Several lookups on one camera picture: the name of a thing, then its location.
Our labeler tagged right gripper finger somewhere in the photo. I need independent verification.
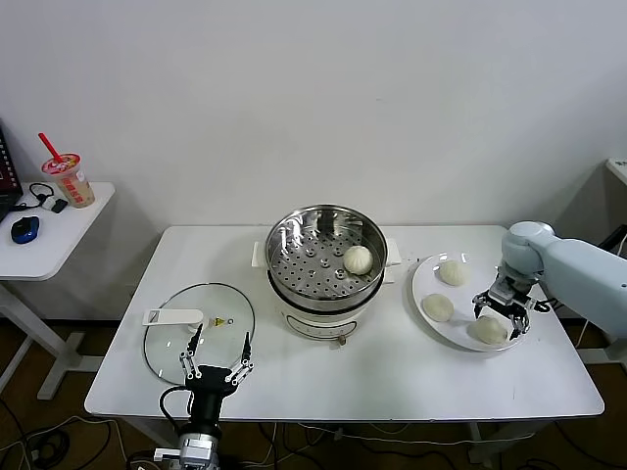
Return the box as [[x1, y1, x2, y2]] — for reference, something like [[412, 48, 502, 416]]
[[471, 291, 496, 317], [509, 307, 533, 343]]

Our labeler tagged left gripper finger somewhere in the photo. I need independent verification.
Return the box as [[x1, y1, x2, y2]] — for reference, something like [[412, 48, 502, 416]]
[[177, 324, 204, 381], [225, 331, 255, 386]]

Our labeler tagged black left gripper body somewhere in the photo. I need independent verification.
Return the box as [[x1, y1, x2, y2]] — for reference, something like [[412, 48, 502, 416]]
[[184, 365, 241, 427]]

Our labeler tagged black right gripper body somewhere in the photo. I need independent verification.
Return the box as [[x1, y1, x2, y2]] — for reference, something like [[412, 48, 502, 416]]
[[487, 276, 534, 317]]

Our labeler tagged white steamed baozi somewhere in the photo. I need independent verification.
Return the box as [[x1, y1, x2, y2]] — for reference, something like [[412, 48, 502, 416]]
[[342, 245, 374, 275], [437, 259, 471, 286], [421, 293, 455, 323], [467, 315, 509, 346]]

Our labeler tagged glass lid white handle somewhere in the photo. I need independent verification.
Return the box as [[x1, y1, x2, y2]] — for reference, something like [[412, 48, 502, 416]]
[[141, 281, 257, 388]]

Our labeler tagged stainless steel steamer basket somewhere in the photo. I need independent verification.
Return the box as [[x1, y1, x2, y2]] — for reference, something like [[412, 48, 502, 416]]
[[265, 204, 387, 314]]

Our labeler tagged white round plate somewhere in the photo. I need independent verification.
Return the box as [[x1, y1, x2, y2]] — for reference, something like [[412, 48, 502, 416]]
[[401, 251, 531, 353]]

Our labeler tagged white electric cooker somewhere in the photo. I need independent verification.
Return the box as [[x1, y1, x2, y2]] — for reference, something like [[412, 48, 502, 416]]
[[252, 234, 403, 350]]

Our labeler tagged white side table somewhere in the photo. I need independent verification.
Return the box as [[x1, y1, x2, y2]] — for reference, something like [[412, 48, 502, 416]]
[[0, 181, 117, 401]]

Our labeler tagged milk tea plastic cup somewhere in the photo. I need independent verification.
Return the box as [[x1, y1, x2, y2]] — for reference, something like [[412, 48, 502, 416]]
[[41, 152, 96, 210]]

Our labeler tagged blue computer mouse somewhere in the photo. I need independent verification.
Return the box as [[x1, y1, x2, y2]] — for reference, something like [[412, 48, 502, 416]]
[[10, 214, 41, 245]]

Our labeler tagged red drinking straw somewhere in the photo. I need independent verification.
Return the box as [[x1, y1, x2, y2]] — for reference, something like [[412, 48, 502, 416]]
[[37, 131, 65, 165]]

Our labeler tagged dark laptop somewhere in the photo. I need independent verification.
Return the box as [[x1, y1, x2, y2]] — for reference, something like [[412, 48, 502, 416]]
[[0, 117, 24, 219]]

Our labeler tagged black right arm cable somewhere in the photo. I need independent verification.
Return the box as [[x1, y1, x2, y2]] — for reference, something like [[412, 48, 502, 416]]
[[531, 293, 564, 314]]

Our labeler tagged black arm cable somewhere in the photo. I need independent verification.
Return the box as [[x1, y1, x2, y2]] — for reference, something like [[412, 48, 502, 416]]
[[531, 293, 564, 314], [159, 385, 193, 435]]

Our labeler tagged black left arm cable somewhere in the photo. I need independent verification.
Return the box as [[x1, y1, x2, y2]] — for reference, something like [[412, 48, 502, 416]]
[[159, 385, 193, 435]]

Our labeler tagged black floor cable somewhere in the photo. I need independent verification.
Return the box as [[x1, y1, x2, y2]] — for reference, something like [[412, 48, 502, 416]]
[[219, 421, 295, 470]]

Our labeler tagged white floor cable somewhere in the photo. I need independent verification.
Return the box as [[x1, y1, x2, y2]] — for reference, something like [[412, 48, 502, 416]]
[[273, 421, 412, 442]]

